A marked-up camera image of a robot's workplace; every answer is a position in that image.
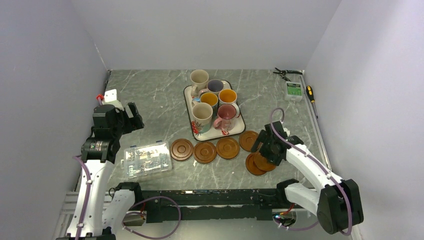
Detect brown wooden coaster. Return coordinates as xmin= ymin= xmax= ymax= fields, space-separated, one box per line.
xmin=245 ymin=153 xmax=267 ymax=176
xmin=239 ymin=130 xmax=259 ymax=152
xmin=170 ymin=138 xmax=194 ymax=161
xmin=216 ymin=137 xmax=240 ymax=160
xmin=193 ymin=141 xmax=217 ymax=164
xmin=253 ymin=152 xmax=276 ymax=172

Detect clear plastic parts box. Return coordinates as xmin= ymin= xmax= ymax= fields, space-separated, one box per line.
xmin=121 ymin=141 xmax=173 ymax=178

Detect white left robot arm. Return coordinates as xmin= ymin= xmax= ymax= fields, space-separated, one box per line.
xmin=63 ymin=102 xmax=144 ymax=240

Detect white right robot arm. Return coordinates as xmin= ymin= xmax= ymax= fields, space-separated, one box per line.
xmin=251 ymin=121 xmax=364 ymax=235

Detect white serving tray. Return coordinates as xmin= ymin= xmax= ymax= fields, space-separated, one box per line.
xmin=183 ymin=80 xmax=246 ymax=142

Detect pink mug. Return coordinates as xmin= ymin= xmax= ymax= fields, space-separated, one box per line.
xmin=213 ymin=103 xmax=240 ymax=132

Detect white green electronic device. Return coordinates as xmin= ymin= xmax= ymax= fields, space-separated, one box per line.
xmin=284 ymin=81 xmax=303 ymax=102

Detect white mug orange inside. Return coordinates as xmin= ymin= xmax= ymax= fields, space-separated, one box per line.
xmin=218 ymin=89 xmax=238 ymax=105

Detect yellow black screwdriver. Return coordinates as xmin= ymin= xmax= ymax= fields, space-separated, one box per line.
xmin=305 ymin=85 xmax=319 ymax=119

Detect cream patterned mug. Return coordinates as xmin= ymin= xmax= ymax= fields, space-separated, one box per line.
xmin=191 ymin=101 xmax=214 ymax=135

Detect cream mug outside tray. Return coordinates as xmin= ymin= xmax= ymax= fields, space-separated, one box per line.
xmin=190 ymin=69 xmax=209 ymax=97

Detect black pliers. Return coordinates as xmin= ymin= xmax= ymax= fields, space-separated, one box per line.
xmin=272 ymin=67 xmax=303 ymax=81

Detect blue mug yellow inside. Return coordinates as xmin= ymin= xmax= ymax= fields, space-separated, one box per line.
xmin=191 ymin=92 xmax=219 ymax=112

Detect grey purple mug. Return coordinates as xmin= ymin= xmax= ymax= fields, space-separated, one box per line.
xmin=198 ymin=79 xmax=224 ymax=97

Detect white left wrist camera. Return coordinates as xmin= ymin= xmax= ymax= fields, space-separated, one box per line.
xmin=96 ymin=89 xmax=124 ymax=111

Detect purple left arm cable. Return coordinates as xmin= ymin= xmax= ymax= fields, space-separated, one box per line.
xmin=72 ymin=154 xmax=93 ymax=240

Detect aluminium frame rail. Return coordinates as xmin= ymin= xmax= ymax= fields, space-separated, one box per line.
xmin=304 ymin=96 xmax=332 ymax=170

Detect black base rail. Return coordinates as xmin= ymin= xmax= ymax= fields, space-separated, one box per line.
xmin=114 ymin=177 xmax=307 ymax=224

